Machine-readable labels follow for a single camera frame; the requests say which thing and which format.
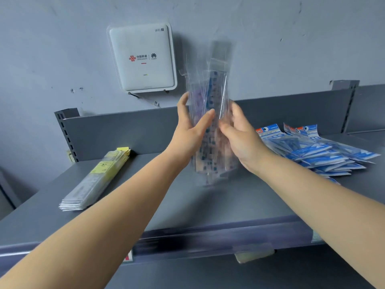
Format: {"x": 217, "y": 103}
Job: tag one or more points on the person's right hand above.
{"x": 243, "y": 141}

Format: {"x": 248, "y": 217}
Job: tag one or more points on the person's left hand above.
{"x": 186, "y": 141}

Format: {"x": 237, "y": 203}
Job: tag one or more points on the clear purple ruler packets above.
{"x": 210, "y": 84}

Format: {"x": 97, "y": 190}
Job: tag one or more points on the pile of blue set-square packets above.
{"x": 315, "y": 153}

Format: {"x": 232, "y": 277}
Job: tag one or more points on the yellow-label ruler packets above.
{"x": 99, "y": 177}

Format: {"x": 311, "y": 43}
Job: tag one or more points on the person's left forearm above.
{"x": 90, "y": 231}

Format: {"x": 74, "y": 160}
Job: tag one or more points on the person's right forearm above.
{"x": 325, "y": 213}

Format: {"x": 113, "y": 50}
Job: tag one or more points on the grey shelf back panel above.
{"x": 120, "y": 132}

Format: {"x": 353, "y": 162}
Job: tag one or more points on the grey leaning board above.
{"x": 4, "y": 201}

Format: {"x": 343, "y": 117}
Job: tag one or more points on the grey slotted shelf post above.
{"x": 346, "y": 105}
{"x": 67, "y": 135}

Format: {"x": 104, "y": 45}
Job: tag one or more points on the white wall router box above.
{"x": 141, "y": 42}

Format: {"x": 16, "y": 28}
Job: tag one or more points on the pale wall socket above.
{"x": 70, "y": 156}

